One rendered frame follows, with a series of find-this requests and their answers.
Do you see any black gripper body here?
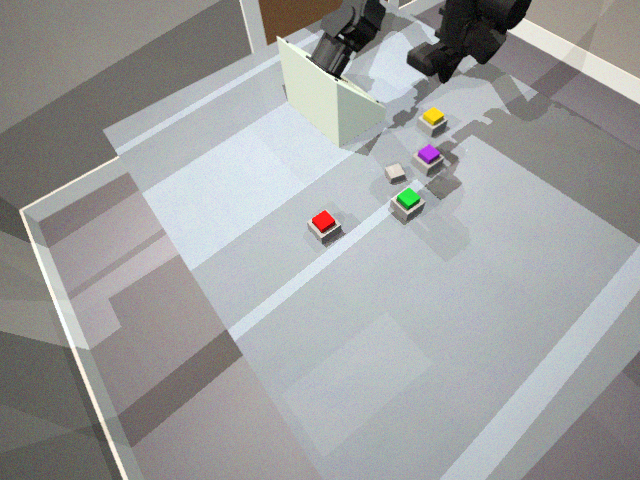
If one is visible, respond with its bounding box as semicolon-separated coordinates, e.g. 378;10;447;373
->
406;3;478;76

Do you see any purple button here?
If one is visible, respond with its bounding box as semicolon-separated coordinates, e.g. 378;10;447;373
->
411;144;444;176

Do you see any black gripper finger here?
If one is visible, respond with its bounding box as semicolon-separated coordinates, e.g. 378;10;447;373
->
437;57;461;84
446;50;469;82

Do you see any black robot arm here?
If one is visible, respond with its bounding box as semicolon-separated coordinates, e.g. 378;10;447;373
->
305;0;532;80

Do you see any red button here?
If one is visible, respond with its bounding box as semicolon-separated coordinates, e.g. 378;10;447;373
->
307;209;341;244

